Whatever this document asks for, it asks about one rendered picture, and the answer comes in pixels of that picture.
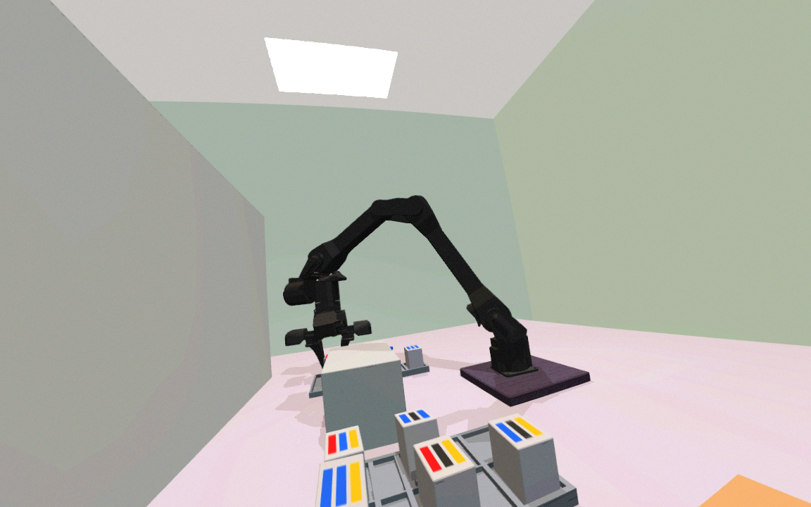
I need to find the dark grey wall panel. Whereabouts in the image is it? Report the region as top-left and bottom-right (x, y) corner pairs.
(0, 0), (272, 507)

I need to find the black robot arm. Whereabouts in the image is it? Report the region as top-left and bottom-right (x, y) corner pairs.
(283, 195), (539, 377)

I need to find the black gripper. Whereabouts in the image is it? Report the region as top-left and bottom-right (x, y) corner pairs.
(285, 301), (372, 369)

